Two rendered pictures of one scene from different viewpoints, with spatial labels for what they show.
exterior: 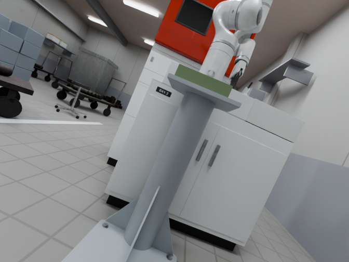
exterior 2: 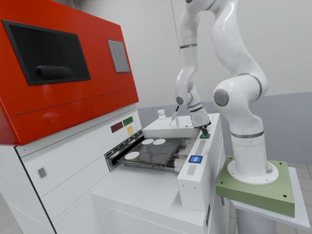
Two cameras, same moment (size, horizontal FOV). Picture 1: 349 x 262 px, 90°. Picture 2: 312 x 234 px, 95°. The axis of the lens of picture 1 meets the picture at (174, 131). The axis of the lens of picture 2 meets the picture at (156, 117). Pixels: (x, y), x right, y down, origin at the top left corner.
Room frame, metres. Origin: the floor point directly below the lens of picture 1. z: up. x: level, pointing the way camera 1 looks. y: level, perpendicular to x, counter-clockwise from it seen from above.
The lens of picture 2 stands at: (0.85, 0.61, 1.34)
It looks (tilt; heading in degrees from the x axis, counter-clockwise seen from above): 13 degrees down; 306
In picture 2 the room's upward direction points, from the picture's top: 13 degrees counter-clockwise
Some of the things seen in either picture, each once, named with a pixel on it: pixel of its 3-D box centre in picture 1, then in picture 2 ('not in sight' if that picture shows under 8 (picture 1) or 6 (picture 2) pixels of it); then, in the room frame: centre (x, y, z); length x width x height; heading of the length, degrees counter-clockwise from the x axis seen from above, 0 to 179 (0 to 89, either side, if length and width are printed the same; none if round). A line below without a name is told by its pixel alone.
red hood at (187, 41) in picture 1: (201, 44); (54, 79); (1.99, 0.11, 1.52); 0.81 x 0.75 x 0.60; 95
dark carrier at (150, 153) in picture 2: not in sight; (152, 148); (1.47, -0.12, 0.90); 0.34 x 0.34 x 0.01; 5
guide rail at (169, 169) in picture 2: not in sight; (153, 166); (1.40, -0.01, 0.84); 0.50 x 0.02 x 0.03; 5
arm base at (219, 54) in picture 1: (214, 67); (248, 152); (0.88, -0.05, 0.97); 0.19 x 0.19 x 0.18
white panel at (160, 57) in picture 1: (186, 81); (106, 145); (1.67, 0.09, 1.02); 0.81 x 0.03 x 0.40; 95
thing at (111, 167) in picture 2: not in sight; (129, 149); (1.68, -0.09, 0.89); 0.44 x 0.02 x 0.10; 95
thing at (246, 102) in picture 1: (207, 92); (203, 157); (1.10, -0.09, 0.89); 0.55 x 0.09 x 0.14; 95
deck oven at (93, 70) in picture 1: (92, 75); not in sight; (9.10, 5.00, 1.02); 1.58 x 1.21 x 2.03; 86
